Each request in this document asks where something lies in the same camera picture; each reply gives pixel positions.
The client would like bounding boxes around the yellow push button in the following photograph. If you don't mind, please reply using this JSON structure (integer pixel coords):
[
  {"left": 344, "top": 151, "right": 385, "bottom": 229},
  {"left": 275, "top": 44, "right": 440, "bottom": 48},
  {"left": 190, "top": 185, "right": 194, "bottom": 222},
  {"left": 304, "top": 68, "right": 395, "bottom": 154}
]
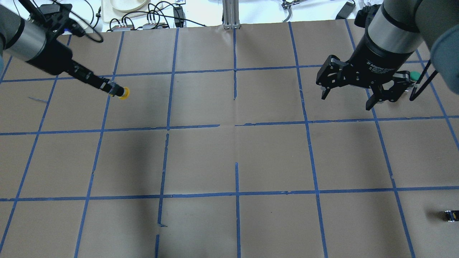
[{"left": 108, "top": 81, "right": 131, "bottom": 100}]

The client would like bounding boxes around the green push button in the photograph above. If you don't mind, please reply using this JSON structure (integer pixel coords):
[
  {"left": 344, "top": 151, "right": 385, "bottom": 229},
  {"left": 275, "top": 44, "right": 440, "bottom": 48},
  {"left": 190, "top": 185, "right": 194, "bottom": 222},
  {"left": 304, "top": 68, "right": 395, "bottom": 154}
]
[{"left": 405, "top": 71, "right": 421, "bottom": 92}]

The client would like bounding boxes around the beige tray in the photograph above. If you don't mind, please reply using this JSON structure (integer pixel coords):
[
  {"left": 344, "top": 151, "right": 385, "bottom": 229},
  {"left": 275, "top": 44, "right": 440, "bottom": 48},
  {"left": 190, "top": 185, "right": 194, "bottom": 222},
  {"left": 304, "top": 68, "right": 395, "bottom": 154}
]
[{"left": 101, "top": 0, "right": 155, "bottom": 23}]

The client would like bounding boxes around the black power adapter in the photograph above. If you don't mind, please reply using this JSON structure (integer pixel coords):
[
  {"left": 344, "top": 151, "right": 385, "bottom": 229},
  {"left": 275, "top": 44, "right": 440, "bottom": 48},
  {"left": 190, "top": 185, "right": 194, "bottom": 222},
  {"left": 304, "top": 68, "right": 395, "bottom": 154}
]
[{"left": 335, "top": 0, "right": 356, "bottom": 20}]

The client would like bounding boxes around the aluminium frame post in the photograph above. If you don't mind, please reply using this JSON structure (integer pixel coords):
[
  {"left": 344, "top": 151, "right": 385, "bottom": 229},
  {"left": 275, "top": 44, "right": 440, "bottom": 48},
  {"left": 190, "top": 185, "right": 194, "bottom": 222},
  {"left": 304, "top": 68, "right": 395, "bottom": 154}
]
[{"left": 222, "top": 0, "right": 241, "bottom": 30}]

